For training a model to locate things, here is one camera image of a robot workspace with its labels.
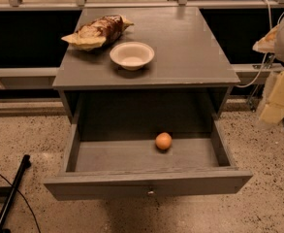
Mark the black stand leg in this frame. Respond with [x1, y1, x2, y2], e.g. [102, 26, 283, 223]
[0, 154, 31, 233]

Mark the metal railing frame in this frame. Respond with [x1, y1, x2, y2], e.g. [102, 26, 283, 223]
[0, 0, 284, 112]

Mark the thin black cable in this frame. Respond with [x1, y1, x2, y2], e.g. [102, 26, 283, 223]
[0, 159, 42, 233]

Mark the brown snack bag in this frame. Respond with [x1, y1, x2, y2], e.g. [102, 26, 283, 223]
[62, 15, 133, 51]

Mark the white paper bowl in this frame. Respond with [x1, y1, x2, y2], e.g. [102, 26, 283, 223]
[110, 42, 155, 71]

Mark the white cable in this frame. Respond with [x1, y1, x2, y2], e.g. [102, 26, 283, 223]
[235, 0, 284, 89]

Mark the open grey drawer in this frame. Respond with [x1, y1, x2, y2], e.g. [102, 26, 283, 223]
[44, 120, 252, 200]

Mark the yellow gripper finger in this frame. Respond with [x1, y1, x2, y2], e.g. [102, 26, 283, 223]
[258, 71, 284, 124]
[252, 25, 279, 53]

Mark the orange fruit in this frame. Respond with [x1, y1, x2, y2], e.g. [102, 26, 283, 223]
[155, 132, 172, 150]

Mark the grey cabinet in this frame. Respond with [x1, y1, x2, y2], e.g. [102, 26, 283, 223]
[51, 6, 241, 124]

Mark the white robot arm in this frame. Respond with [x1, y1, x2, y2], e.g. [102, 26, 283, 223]
[253, 17, 284, 124]

